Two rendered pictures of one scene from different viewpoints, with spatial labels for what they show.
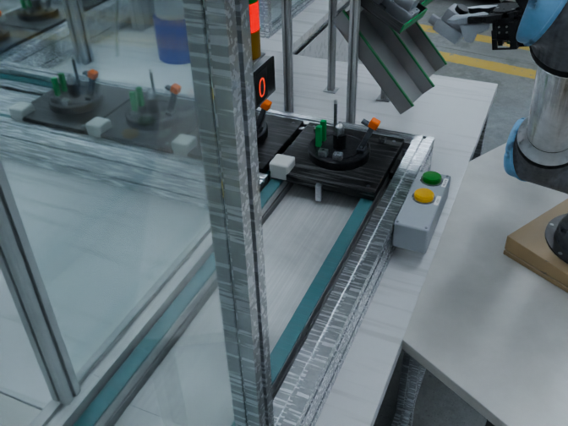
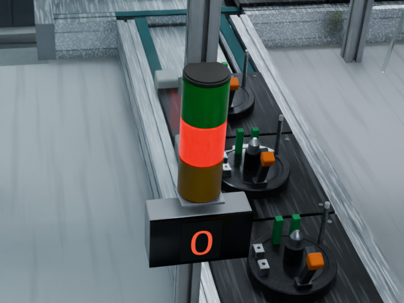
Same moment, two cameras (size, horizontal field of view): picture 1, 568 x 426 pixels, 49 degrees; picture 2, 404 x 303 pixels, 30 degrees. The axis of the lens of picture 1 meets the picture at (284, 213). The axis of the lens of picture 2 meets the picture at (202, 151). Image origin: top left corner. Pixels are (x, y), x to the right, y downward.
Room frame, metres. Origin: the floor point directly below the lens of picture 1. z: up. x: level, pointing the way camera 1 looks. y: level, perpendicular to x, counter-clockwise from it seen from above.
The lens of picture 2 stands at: (0.67, -0.47, 1.80)
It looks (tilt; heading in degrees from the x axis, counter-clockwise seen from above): 36 degrees down; 51
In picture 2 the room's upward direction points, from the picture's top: 4 degrees clockwise
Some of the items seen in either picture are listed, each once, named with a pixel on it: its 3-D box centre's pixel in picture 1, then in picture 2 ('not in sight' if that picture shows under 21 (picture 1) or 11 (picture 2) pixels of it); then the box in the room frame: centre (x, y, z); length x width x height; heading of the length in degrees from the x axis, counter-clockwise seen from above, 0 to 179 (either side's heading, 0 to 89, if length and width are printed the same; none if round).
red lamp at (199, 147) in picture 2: (244, 15); (202, 135); (1.09, 0.06, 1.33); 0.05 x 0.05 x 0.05
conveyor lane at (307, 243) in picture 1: (275, 250); not in sight; (0.95, 0.02, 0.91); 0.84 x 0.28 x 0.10; 155
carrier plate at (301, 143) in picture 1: (339, 157); not in sight; (1.21, -0.13, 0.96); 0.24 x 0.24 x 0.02; 65
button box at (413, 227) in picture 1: (422, 209); not in sight; (1.05, -0.29, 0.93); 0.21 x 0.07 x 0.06; 155
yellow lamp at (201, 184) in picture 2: (246, 42); (199, 172); (1.09, 0.06, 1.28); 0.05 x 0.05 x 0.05
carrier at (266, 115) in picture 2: not in sight; (221, 85); (1.52, 0.55, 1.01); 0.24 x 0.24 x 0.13; 65
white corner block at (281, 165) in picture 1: (281, 166); not in sight; (1.16, 0.00, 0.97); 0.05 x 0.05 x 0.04; 65
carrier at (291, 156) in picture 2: not in sight; (252, 156); (1.42, 0.33, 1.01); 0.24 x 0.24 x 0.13; 65
